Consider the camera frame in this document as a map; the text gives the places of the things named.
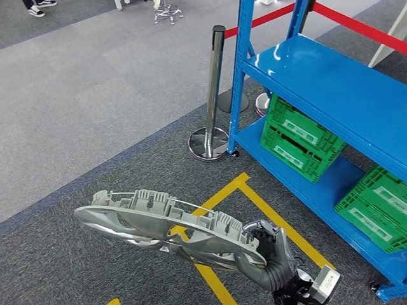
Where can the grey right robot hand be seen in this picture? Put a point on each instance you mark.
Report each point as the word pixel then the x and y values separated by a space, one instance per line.
pixel 279 252

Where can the grey plastic wheel cover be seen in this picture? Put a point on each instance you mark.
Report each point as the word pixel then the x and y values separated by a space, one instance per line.
pixel 143 221

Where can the blue metal shelf rack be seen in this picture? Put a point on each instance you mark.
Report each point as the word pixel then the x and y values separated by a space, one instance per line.
pixel 334 92

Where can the green plastic crate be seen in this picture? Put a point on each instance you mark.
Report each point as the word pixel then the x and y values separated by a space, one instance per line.
pixel 371 210
pixel 295 141

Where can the dark round stanchion base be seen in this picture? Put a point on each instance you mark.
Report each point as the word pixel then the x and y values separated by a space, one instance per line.
pixel 225 103

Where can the chrome stanchion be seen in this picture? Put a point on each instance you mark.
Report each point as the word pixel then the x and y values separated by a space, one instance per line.
pixel 213 84

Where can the red barrier belt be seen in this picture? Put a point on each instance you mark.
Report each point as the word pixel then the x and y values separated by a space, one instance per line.
pixel 359 27

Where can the chrome stool base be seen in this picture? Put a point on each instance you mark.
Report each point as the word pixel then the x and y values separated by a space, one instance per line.
pixel 168 10

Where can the white furniture leg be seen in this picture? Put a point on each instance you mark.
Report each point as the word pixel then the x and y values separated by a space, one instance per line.
pixel 118 5

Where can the person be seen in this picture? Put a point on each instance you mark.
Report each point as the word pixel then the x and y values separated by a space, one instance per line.
pixel 35 10

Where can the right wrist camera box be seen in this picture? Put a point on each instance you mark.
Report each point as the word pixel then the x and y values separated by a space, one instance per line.
pixel 327 282

